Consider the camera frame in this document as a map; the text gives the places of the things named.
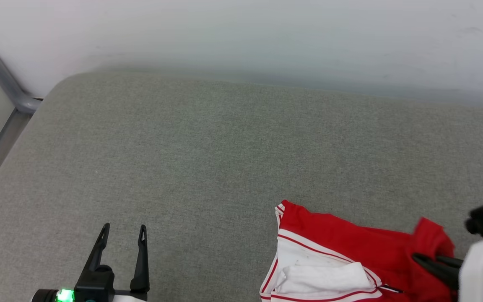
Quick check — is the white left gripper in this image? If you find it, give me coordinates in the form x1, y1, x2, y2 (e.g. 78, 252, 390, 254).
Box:
31, 223, 150, 302

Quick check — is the red and white garment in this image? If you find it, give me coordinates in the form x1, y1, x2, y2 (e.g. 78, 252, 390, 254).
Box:
260, 200, 460, 302

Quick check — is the grey metal frame rail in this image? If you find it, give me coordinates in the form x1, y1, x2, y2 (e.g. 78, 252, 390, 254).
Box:
0, 20, 43, 189

